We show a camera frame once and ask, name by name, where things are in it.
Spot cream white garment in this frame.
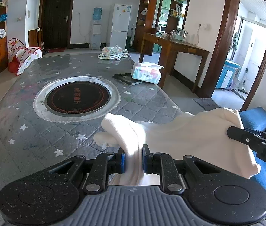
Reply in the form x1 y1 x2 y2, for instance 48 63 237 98
94 108 261 186

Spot blue sofa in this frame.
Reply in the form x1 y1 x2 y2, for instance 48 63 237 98
240 107 266 189

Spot blue cabinet in doorway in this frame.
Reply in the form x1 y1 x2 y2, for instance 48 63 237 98
215 60 240 89

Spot round induction cooktop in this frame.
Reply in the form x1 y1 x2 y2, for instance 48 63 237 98
33 76 121 123

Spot grey star quilted table cover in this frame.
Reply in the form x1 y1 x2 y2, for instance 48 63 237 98
0 54 181 225

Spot tissue pack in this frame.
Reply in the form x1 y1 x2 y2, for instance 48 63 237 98
131 62 164 84

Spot wooden side table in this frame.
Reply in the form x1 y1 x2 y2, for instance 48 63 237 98
139 33 210 93

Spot crumpled patterned cloth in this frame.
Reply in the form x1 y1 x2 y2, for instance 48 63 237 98
98 45 129 61

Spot glass jars on table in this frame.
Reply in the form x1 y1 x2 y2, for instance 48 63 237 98
170 28 188 42

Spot polka dot play tent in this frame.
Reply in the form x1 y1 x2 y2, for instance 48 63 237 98
7 38 43 76

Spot water dispenser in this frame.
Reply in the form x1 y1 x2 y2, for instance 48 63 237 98
90 7 102 50

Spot white refrigerator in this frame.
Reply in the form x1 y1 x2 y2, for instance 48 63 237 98
106 4 132 48

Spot right wooden display cabinet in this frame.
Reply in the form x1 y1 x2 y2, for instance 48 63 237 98
132 0 189 52

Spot dark wooden door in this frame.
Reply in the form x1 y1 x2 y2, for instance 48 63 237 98
38 0 74 50

